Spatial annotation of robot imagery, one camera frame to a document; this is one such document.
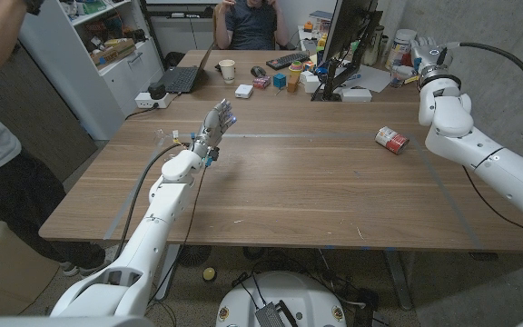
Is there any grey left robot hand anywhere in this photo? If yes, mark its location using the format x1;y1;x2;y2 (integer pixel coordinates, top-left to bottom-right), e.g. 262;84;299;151
190;98;239;158

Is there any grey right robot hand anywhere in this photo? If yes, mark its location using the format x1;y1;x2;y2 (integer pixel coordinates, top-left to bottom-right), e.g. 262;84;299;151
409;35;461;88

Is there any red and white soup can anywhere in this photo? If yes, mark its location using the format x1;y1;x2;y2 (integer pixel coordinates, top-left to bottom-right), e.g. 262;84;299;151
374;125;410;156

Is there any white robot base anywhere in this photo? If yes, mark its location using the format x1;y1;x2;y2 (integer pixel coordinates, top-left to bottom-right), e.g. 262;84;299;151
215;271;348;327

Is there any white canister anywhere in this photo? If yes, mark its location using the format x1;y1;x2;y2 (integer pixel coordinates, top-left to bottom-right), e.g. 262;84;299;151
386;28;419;72

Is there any clear plastic cup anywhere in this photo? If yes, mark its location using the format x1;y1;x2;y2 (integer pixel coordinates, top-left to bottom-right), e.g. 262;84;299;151
389;64;415;88

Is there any steel thermos bottle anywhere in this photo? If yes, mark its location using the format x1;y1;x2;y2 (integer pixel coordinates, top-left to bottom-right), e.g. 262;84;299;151
363;25;385;67

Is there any black laptop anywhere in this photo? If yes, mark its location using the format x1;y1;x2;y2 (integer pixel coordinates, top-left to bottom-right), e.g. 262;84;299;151
156;41;216;95

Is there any paper cup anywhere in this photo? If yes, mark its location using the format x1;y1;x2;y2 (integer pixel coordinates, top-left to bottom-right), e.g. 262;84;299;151
218;58;237;85

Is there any white paper sheet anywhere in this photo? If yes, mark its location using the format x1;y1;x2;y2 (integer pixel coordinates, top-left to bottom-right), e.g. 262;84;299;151
333;63;392;94

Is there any black power adapter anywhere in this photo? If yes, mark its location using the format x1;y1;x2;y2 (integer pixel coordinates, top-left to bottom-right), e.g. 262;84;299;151
147;82;167;101

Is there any white power strip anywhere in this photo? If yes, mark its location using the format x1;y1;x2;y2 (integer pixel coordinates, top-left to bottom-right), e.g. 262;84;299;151
133;91;173;110

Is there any flat white box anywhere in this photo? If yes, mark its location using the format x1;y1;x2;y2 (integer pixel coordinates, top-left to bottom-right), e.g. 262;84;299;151
340;87;373;104

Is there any black monitor on stand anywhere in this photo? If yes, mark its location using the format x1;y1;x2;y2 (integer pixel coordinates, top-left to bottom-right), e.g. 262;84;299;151
311;0;384;102

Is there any white low sideboard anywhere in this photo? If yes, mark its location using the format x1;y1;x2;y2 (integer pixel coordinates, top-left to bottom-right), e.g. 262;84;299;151
150;11;220;58

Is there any brown chair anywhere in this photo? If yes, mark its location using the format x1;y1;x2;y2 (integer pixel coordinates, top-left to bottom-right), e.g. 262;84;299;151
211;4;226;47

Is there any black keyboard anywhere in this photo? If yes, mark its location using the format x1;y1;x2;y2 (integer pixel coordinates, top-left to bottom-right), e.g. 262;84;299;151
265;51;311;71

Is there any white shelf cabinet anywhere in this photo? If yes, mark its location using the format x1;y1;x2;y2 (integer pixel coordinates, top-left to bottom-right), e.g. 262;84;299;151
18;0;165;141

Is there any seated person in dark shirt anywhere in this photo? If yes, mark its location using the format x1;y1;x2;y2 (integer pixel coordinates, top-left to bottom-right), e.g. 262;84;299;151
213;0;291;51

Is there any cardboard box with print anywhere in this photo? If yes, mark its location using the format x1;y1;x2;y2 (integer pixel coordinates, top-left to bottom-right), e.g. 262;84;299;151
91;37;138;69

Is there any grey table leg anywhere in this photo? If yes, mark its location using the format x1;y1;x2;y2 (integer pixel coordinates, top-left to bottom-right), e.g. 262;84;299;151
382;250;415;312
154;244;183;301

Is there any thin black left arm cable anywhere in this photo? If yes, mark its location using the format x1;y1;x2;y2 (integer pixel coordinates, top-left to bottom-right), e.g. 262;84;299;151
147;158;211;305

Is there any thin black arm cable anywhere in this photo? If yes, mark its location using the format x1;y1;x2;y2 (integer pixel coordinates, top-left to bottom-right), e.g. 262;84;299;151
461;165;523;244
147;158;211;305

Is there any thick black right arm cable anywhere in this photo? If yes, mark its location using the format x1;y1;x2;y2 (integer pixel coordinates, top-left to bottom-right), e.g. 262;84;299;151
442;41;523;124

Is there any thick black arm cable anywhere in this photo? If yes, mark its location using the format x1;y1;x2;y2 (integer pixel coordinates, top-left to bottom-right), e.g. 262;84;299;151
442;41;523;124
114;143;185;263

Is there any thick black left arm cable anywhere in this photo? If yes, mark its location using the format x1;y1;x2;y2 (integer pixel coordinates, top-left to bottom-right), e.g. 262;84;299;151
114;143;185;263

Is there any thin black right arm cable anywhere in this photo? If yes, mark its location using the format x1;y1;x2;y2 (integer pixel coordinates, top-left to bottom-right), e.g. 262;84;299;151
461;165;523;244

